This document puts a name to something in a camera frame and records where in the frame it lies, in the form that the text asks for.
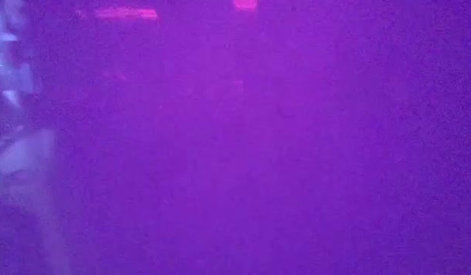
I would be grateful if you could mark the purple mini bowl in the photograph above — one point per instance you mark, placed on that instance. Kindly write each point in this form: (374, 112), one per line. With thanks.
(258, 153)

